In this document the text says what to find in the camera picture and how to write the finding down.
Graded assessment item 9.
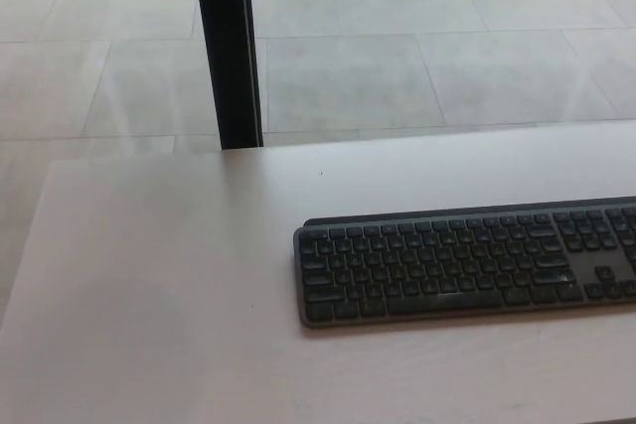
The black keyboard with grey frame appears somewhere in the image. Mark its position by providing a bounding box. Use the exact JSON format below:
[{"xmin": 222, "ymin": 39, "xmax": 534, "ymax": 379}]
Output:
[{"xmin": 292, "ymin": 196, "xmax": 636, "ymax": 330}]

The black vertical metal post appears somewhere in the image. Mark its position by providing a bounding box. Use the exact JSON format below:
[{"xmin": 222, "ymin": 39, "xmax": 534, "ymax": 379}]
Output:
[{"xmin": 191, "ymin": 0, "xmax": 264, "ymax": 152}]

